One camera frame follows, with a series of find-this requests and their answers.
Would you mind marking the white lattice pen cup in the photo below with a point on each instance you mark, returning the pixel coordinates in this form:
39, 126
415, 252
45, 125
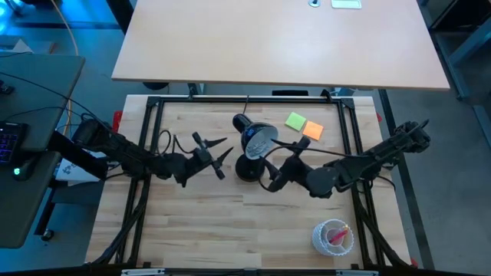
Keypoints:
320, 245

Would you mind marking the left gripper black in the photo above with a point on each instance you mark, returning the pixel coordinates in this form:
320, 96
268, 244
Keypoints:
192, 163

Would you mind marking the red clamp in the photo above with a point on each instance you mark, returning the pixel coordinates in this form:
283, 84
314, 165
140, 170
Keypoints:
116, 120
379, 117
413, 263

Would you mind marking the small black device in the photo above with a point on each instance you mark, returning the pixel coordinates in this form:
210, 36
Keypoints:
4, 89

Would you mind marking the black desk foot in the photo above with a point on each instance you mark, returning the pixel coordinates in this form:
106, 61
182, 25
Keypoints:
47, 235

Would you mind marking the green sticky note pad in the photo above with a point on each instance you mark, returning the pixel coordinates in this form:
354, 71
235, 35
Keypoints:
295, 121

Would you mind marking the black aluminium table frame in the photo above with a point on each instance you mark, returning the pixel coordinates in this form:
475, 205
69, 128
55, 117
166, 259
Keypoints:
307, 100

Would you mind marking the flat grey box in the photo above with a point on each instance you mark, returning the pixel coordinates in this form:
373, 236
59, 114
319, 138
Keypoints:
23, 46

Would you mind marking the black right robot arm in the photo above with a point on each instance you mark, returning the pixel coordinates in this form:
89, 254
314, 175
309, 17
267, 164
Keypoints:
360, 166

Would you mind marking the black keyboard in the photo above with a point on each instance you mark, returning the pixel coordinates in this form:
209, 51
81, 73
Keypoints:
9, 142

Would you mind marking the pink pen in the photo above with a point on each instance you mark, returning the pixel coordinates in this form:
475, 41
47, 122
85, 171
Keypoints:
337, 236

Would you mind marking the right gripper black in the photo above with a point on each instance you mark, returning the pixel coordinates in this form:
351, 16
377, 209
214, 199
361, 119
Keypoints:
293, 170

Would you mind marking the orange sticky note pad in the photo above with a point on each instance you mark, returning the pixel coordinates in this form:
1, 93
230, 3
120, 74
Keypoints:
313, 130

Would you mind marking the black computer mouse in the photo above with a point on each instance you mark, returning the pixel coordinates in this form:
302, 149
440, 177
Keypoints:
25, 170

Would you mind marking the black floor bar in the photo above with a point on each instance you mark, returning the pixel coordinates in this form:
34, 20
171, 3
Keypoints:
418, 226

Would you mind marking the grey desk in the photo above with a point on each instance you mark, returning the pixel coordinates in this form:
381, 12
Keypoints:
23, 214

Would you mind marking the light wooden desk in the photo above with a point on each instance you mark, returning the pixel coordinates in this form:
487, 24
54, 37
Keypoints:
284, 42

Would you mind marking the white rectangular desk plate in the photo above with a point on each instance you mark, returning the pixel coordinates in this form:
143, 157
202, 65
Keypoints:
346, 4

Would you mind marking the white printed paper sheet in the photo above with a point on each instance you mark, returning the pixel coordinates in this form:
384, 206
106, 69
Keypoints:
69, 174

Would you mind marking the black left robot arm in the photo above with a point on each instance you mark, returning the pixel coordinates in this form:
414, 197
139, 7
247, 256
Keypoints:
130, 153

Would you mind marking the round grey desk grommet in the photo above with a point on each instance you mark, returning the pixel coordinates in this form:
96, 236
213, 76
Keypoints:
314, 3

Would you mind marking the black desk lamp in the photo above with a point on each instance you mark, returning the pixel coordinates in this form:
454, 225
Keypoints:
247, 172

